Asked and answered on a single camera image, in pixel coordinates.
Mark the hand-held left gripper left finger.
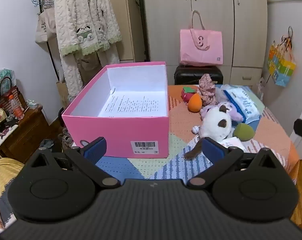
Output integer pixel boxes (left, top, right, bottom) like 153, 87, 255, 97
25, 137, 122, 189

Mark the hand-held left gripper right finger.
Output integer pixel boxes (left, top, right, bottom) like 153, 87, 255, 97
187, 137, 284, 189

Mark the pink cardboard box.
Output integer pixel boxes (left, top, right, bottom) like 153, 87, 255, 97
62, 61, 170, 159

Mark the white brown cat plush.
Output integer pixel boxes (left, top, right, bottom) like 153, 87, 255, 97
185, 104, 234, 160

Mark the green egg sponge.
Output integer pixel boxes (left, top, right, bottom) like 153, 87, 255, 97
232, 123, 256, 141

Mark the purple plush toy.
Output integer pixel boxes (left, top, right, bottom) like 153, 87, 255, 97
200, 101, 245, 123

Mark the orange egg sponge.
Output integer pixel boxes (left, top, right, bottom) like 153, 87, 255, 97
188, 93, 204, 113

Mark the white blue wet wipes pack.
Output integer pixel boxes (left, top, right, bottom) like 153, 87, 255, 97
220, 84, 262, 124

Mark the pink floral scrunchie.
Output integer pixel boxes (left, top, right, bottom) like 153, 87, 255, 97
198, 73, 218, 106

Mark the red strawberry plush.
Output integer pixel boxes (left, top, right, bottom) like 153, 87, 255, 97
180, 86, 199, 103

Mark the white tissue packet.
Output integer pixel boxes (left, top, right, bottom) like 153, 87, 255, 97
218, 137, 247, 153

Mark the black pouch with label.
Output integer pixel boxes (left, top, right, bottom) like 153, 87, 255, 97
40, 127, 75, 153

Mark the patchwork knitted blanket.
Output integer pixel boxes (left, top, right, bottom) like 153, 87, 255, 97
95, 84, 301, 180

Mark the printed paper sheet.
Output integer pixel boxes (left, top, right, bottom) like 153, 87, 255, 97
98, 87, 167, 118

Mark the brown paper bag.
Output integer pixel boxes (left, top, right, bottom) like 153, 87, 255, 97
56, 79, 70, 108

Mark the colourful paper gift bag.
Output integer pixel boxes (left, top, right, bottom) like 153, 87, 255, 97
267, 26, 297, 88

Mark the wooden nightstand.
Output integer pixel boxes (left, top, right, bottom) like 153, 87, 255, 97
0, 106, 52, 165

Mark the pale green packet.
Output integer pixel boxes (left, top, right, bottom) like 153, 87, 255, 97
26, 100, 43, 110

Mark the black suitcase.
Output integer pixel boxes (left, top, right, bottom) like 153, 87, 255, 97
174, 65, 224, 86

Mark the orange drink bottle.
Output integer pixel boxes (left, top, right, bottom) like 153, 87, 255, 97
8, 95, 25, 120

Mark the yellow quilt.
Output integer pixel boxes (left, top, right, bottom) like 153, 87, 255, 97
0, 157, 26, 206

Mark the white card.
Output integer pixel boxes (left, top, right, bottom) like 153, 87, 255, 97
0, 125, 20, 147

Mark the cream red handbag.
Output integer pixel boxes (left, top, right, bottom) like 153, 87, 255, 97
0, 107, 10, 126

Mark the red checked basket bag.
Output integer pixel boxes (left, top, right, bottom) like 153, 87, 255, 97
0, 77, 27, 111

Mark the pink shopping bag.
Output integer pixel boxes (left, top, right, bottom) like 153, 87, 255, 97
179, 10, 224, 67

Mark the white plastic bag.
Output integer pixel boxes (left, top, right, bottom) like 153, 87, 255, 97
0, 67, 17, 91

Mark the fluffy white green pajamas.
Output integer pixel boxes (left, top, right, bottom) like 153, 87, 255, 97
54, 0, 122, 101

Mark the canvas tote bag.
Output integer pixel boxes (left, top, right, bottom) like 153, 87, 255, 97
35, 0, 57, 46

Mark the tan wooden panel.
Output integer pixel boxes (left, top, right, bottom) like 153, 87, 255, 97
116, 0, 144, 63

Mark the beige wardrobe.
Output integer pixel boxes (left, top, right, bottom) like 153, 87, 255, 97
138, 0, 268, 86

